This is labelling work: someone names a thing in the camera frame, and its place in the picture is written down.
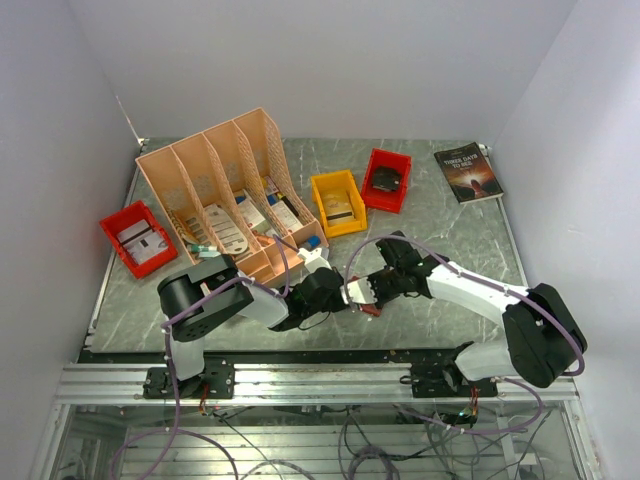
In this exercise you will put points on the white cards in left bin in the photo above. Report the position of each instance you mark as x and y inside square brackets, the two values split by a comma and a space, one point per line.
[142, 242]

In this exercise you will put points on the red card holder wallet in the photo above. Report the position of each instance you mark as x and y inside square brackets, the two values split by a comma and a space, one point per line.
[367, 309]

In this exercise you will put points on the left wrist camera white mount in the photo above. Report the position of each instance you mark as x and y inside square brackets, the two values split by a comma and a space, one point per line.
[314, 259]

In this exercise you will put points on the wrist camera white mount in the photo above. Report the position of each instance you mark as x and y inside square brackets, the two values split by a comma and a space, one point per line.
[359, 292]
[314, 259]

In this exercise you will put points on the gold card in bin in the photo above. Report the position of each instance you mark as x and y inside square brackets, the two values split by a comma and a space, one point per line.
[337, 207]

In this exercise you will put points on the dark paperback book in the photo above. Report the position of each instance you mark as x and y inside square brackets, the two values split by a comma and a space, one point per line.
[469, 174]

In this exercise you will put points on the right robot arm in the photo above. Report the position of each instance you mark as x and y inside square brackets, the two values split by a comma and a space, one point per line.
[541, 340]

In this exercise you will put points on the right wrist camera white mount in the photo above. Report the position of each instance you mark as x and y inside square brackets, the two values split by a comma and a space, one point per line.
[359, 292]

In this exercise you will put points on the black credit card stack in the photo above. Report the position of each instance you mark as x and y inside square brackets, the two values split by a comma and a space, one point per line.
[386, 179]

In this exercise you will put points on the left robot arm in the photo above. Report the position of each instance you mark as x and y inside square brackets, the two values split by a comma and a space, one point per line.
[201, 298]

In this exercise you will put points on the pink file organizer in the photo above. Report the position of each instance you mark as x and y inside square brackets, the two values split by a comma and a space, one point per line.
[230, 186]

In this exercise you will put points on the yellow plastic bin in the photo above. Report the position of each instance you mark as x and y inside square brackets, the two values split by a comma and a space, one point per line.
[342, 179]

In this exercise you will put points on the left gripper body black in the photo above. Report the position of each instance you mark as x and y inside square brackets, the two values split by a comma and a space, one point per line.
[334, 304]

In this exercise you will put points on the red bin with cards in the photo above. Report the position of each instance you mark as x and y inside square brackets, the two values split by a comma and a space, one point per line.
[386, 201]

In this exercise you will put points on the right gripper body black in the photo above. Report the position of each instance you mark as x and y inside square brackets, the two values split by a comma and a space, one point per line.
[386, 284]

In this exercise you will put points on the aluminium mounting rail frame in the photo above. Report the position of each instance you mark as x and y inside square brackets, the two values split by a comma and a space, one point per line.
[98, 381]

